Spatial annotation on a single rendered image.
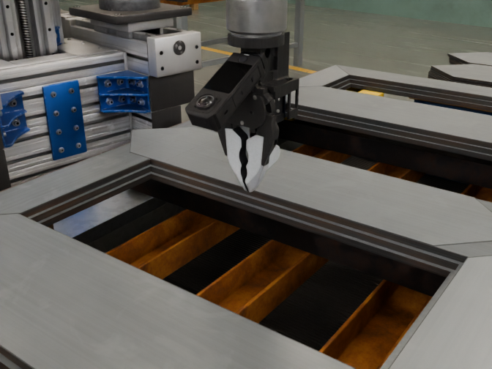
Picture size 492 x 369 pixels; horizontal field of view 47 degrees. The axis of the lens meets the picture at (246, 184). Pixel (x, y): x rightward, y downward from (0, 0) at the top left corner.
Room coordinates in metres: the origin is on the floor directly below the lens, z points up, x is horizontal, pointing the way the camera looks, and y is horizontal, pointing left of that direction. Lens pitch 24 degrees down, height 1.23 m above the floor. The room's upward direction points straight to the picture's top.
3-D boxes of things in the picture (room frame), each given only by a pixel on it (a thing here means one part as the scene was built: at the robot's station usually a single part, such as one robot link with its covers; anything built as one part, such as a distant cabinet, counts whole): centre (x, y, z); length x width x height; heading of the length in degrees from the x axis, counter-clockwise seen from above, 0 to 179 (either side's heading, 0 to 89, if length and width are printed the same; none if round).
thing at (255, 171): (0.72, -0.03, 0.94); 0.06 x 0.03 x 0.09; 144
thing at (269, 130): (0.70, -0.02, 0.98); 0.05 x 0.02 x 0.09; 54
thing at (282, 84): (0.73, -0.02, 1.04); 0.09 x 0.08 x 0.12; 144
